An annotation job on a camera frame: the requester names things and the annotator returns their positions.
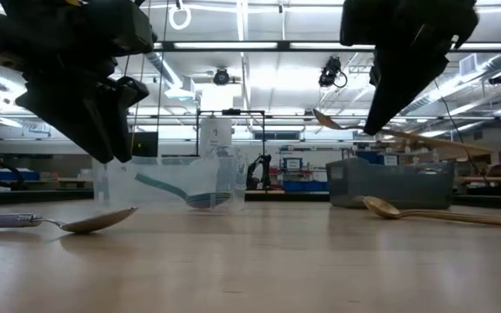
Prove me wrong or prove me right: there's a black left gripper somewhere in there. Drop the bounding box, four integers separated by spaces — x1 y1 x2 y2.
0 0 157 164

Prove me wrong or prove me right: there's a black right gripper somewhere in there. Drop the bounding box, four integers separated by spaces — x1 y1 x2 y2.
339 0 480 137

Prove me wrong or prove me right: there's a gold metal spoon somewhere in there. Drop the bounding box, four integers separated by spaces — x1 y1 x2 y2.
311 108 494 154

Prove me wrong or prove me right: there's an iridescent rainbow metal spoon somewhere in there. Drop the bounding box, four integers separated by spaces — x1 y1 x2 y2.
134 172 233 210

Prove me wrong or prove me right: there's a wooden spoon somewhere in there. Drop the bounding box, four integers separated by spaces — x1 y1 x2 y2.
362 195 501 230

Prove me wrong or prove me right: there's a black monitor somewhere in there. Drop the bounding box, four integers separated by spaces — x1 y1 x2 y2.
130 131 160 159

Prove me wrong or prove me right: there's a blue box with label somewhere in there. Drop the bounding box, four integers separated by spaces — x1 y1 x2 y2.
356 150 400 167

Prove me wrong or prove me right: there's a clear plastic bin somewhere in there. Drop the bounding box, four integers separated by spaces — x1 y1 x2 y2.
92 145 248 214

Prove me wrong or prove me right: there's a grey plastic bin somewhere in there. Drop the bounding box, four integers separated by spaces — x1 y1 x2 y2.
325 156 456 210

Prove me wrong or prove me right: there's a white pillar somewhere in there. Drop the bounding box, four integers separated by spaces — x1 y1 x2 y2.
198 116 233 158

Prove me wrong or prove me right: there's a flat blue bin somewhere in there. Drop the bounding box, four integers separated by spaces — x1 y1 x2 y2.
0 169 42 182

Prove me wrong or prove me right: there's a framed white sign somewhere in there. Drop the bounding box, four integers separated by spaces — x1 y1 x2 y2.
282 156 304 172

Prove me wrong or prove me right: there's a row of blue bins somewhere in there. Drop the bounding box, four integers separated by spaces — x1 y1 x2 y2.
282 179 331 193

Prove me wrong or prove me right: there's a black overhead camera with cable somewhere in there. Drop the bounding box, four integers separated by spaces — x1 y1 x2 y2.
317 55 349 89

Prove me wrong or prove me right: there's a silver ceiling duct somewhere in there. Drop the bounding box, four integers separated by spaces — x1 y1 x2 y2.
400 51 501 117

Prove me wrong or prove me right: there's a white hanging ring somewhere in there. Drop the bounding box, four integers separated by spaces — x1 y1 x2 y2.
168 3 192 31

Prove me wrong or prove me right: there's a purple-handled silver spoon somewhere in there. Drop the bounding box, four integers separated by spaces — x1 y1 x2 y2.
0 206 140 235

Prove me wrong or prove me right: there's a round black ceiling camera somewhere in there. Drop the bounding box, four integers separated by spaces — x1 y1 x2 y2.
212 67 231 87

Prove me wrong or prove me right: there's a black rectangular frame stand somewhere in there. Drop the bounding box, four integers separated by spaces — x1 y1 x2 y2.
195 108 267 158

